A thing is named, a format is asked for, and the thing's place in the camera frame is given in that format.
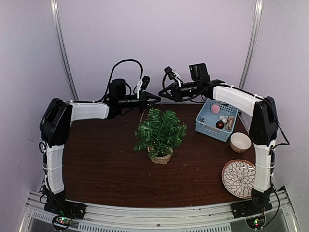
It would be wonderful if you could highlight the pink pompom ornament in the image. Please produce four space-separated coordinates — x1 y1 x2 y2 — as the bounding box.
211 104 220 114

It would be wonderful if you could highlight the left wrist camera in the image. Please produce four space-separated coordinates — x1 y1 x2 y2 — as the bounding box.
135 76 150 99

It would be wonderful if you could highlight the left circuit board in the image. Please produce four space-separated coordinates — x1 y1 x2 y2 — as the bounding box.
52 215 72 230

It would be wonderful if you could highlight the left aluminium corner post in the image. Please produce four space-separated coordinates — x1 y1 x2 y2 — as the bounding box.
50 0 79 100

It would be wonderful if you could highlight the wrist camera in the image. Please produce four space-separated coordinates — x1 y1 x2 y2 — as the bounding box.
164 66 183 87
135 76 150 99

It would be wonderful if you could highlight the burlap tree pot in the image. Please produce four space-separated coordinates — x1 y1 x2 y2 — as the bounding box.
147 147 173 165

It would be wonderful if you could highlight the black braided right cable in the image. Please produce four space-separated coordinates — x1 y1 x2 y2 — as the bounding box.
161 72 206 102

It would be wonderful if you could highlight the light blue plastic basket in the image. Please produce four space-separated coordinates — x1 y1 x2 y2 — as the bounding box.
195 99 238 142

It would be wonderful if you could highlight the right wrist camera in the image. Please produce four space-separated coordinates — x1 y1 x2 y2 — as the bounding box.
164 66 183 87

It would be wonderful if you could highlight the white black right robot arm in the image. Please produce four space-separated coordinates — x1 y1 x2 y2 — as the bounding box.
159 63 278 214

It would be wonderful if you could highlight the black braided cable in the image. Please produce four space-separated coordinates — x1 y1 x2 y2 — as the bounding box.
96 59 144 104
161 72 206 102

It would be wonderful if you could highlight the brown shiny ball ornament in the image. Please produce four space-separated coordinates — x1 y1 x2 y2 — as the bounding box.
216 121 225 129

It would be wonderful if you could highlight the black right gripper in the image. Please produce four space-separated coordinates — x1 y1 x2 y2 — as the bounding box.
159 80 201 102

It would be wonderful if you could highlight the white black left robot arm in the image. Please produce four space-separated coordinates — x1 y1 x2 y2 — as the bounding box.
39 76 161 215

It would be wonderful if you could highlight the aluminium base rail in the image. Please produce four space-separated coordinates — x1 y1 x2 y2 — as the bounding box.
19 186 300 232

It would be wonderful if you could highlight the white cotton boll ornament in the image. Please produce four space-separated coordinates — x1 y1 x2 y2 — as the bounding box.
219 116 229 124

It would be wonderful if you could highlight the floral patterned plate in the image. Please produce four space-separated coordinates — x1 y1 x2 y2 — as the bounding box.
221 159 256 199

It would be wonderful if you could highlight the white ceramic bowl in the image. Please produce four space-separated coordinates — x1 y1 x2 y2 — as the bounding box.
230 132 252 153

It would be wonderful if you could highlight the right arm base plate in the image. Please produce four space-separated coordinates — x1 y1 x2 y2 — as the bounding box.
230 200 273 219

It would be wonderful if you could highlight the right circuit board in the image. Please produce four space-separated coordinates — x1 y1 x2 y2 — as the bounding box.
246 215 266 230

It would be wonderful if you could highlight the right aluminium corner post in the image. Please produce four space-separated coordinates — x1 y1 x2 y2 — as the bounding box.
239 0 264 89

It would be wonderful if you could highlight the circuit board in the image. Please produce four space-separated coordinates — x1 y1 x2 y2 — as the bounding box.
246 215 266 230
52 215 72 230

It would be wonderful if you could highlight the aluminium corner post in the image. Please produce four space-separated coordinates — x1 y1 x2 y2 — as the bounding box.
50 0 79 100
239 0 264 89

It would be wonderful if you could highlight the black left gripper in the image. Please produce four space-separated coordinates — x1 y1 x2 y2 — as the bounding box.
118 92 161 113

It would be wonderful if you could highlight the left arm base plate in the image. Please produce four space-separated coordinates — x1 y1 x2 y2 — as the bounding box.
44 199 86 219

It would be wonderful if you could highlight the small green christmas tree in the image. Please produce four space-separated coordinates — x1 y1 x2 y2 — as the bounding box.
134 108 187 159

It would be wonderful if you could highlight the black braided left cable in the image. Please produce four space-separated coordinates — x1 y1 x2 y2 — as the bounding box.
96 59 144 104

